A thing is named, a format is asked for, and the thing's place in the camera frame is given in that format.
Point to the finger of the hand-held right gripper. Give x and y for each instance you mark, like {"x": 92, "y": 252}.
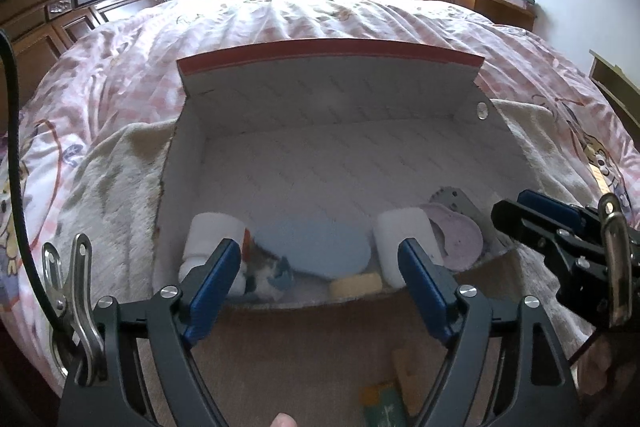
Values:
{"x": 522, "y": 224}
{"x": 555, "y": 209}

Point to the purple round disc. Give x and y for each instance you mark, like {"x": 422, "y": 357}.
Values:
{"x": 460, "y": 237}

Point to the dark wooden headboard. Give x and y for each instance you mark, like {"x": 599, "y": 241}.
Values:
{"x": 75, "y": 17}

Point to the white plastic case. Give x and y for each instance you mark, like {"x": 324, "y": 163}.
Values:
{"x": 400, "y": 227}

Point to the white jar with orange label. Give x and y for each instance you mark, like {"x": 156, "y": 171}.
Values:
{"x": 210, "y": 232}

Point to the green and yellow box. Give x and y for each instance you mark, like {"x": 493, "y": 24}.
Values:
{"x": 385, "y": 409}

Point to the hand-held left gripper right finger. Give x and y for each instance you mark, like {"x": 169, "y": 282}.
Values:
{"x": 425, "y": 287}

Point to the wooden cutout piece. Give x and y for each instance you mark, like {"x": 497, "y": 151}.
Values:
{"x": 407, "y": 377}

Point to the light blue round lid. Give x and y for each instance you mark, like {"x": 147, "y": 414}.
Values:
{"x": 310, "y": 247}

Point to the person's left hand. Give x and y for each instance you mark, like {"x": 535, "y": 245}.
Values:
{"x": 283, "y": 421}

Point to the person's right hand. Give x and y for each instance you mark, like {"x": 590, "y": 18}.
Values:
{"x": 600, "y": 367}

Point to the grey metal part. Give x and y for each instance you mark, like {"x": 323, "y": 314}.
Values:
{"x": 457, "y": 197}

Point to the red cardboard box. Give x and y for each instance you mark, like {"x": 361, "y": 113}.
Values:
{"x": 325, "y": 157}

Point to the yellow and grey sponge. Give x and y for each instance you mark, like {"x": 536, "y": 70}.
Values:
{"x": 355, "y": 285}

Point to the pink printed quilt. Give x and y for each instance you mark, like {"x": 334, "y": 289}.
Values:
{"x": 325, "y": 19}

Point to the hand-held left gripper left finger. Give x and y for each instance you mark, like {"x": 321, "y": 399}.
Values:
{"x": 215, "y": 287}

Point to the olive wooden board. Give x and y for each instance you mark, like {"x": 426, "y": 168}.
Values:
{"x": 617, "y": 82}

